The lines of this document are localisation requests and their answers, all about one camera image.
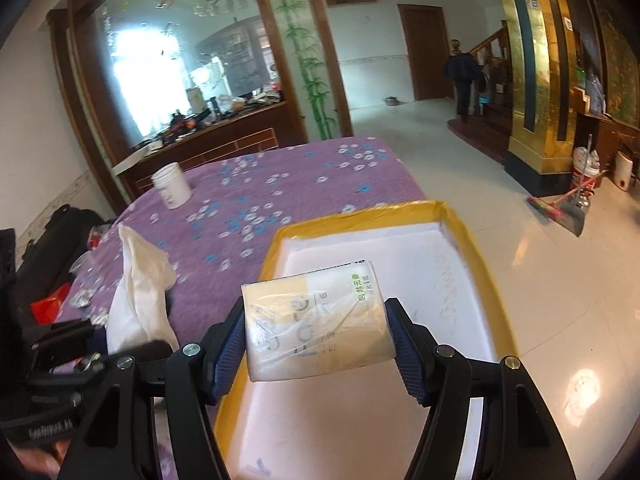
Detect clear plastic cup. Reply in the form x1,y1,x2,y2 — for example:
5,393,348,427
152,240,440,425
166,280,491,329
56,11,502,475
70,252,97,282

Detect white floor container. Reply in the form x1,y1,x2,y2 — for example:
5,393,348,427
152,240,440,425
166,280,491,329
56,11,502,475
615,151,636,192

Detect wooden staircase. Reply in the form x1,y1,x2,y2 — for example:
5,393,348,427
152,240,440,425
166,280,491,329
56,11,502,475
446,27,514,162

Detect red packet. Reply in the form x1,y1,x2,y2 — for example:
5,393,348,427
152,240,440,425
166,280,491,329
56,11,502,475
30,282,72,326

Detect gold landscape wall painting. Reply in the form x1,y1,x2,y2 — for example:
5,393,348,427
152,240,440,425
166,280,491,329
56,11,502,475
595,0,640,126

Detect gold tiled pillar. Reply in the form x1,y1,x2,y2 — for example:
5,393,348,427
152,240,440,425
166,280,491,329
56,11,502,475
492,0,592,197

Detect wooden chair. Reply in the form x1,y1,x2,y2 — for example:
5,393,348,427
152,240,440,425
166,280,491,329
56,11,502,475
177,127,279,166

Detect wooden cabinet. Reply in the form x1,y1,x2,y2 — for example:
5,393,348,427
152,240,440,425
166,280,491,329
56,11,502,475
575,110,640,177

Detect person's left hand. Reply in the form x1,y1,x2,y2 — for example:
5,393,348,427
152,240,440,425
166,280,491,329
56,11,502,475
7,437,68,480

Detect brown wooden door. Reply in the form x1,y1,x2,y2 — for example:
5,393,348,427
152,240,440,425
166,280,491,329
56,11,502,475
397,4,453,102

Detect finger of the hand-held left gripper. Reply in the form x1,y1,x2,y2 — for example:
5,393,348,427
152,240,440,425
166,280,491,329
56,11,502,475
102,339,175,366

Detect broom with red bristles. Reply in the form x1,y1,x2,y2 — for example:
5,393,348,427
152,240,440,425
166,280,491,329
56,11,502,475
526,170,608,223

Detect bamboo painted glass panel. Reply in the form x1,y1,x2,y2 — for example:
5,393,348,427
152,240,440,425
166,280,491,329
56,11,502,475
272,0,338,141

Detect white plastic jar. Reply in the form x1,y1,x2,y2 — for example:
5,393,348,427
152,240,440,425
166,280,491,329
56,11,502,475
151,162,194,210

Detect white yellow tissue pack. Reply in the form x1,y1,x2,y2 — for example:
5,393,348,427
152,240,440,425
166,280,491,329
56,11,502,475
241,260,396,383

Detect yellow cardboard box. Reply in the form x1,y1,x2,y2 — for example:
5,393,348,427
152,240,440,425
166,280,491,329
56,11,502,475
212,200,521,480

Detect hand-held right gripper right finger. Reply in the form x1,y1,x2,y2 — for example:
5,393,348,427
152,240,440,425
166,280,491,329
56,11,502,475
384,297,588,480

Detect wooden sideboard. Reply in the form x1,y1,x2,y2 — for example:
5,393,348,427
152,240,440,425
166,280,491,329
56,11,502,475
112,101,308,197

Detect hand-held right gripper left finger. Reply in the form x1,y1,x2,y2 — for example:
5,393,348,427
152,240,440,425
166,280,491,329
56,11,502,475
59,297,247,480

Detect clear water bottles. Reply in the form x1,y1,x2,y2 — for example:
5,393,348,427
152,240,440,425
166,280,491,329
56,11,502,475
586,72,607,114

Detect white red bucket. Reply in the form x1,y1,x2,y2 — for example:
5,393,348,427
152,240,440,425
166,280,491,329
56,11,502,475
571,147,601,197

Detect grey dustpan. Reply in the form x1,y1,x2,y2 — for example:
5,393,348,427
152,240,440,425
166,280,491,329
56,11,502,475
547,180,587,237

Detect white cloth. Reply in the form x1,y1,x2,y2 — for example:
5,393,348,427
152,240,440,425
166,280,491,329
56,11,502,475
106,224,180,356

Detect pile of assorted clutter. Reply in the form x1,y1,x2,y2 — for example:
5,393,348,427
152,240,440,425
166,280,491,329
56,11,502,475
145,87,286,143

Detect black bag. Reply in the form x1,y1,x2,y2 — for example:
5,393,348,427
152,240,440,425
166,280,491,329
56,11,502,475
10,204,117,311

